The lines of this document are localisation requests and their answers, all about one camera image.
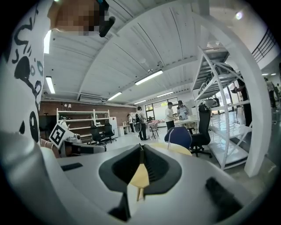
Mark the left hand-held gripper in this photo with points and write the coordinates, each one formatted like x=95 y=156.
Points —
x=57 y=134

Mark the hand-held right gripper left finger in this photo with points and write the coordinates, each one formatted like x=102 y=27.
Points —
x=119 y=171

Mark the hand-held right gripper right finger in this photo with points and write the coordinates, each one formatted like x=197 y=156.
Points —
x=163 y=173

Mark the person's left forearm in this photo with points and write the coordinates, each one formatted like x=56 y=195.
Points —
x=48 y=147

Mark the round yellow wooden table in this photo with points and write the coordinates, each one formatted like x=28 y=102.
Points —
x=140 y=175

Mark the white wooden shelf unit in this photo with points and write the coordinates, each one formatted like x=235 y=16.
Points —
x=83 y=119

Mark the blue chair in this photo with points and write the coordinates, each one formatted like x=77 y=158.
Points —
x=179 y=136

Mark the white refrigerator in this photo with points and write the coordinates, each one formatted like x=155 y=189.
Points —
x=113 y=127

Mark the pink chair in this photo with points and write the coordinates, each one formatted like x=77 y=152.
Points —
x=154 y=128

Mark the person's white printed shirt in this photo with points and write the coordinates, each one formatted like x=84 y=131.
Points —
x=19 y=105

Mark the white air conditioner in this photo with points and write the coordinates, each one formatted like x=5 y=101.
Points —
x=91 y=98

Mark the long ceiling light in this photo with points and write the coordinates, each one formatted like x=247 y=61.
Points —
x=47 y=41
x=164 y=94
x=148 y=77
x=114 y=96
x=50 y=84

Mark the tall black office chair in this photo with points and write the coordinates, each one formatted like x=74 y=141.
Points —
x=203 y=129

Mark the white metal shelving rack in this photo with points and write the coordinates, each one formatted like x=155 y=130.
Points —
x=221 y=123

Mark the black railing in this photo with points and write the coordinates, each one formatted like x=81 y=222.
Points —
x=264 y=45

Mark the black head-worn camera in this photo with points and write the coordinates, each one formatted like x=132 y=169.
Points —
x=105 y=24

